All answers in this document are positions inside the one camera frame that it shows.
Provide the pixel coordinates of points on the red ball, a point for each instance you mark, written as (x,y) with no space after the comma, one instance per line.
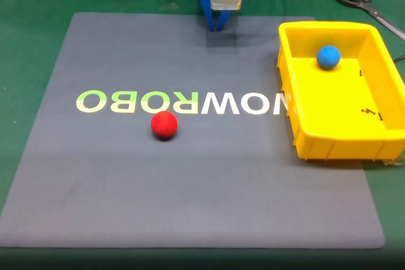
(164,124)

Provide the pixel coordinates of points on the blue ball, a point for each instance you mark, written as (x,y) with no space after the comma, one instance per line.
(329,57)

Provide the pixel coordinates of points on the yellow plastic bin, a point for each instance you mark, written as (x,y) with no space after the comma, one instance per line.
(332,99)

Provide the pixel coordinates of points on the black scissors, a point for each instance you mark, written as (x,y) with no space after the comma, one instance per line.
(367,6)

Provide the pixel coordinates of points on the grey mat with lettering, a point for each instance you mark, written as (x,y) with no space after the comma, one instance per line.
(190,187)

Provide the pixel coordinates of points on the clear plastic wrapper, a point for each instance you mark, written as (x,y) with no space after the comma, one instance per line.
(394,162)

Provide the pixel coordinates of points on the silver camera box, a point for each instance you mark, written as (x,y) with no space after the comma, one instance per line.
(226,1)

